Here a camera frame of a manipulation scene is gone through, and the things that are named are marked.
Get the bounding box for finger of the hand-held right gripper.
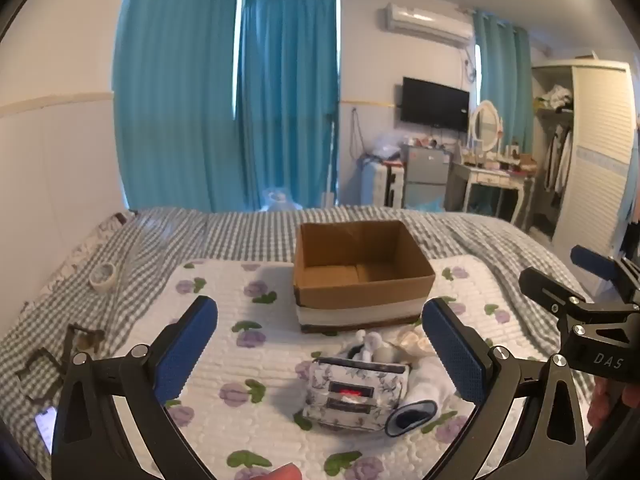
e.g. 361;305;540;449
518;266;593;322
571;245;640;306

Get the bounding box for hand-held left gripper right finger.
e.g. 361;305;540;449
421;297;587;480

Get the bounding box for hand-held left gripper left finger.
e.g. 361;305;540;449
51;296;219;480

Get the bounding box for white sock with blue trim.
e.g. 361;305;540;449
384;400;437;437

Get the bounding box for small white plush toy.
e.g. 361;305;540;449
345;330;398;363

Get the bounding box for floral fabric pouch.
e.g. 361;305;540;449
302;355;412;432

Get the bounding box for cardboard box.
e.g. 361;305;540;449
292;220;436;336

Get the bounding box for person's right hand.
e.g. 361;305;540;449
587;377;626;431

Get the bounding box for floral quilted mat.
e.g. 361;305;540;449
112;255;578;480

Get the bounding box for white louvred wardrobe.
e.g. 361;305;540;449
530;58;640;292

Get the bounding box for hanging clothes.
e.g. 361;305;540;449
542;125;574;195

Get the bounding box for roll of tape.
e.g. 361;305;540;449
89;262;120;291

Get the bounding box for white dressing table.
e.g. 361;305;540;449
446;152;540;225

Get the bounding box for grey checked bed sheet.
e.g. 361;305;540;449
0;206;603;480

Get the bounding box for patterned grey bedding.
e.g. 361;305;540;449
37;210;138;306

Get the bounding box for smartphone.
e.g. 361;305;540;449
34;405;58;456

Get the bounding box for grey mini fridge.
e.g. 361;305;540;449
401;143;452;209

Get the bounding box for folded clothes on shelf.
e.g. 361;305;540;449
536;84;574;112

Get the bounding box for oval white vanity mirror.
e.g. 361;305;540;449
468;100;503;157

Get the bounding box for blue bag on floor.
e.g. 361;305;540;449
261;187;302;211

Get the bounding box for white suitcase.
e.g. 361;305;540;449
362;160;406;207

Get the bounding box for narrow teal curtain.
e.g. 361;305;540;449
472;9;534;157

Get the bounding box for clear plastic bag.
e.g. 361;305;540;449
369;131;410;159

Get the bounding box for mop pole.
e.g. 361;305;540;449
324;109;340;208

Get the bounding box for wide teal curtain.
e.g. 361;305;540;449
112;0;241;213

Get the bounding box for white air conditioner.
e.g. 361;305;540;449
383;2;475;51

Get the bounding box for black metal bracket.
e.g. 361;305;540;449
15;324;106;403

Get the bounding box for black wall television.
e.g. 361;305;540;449
401;76;471;134

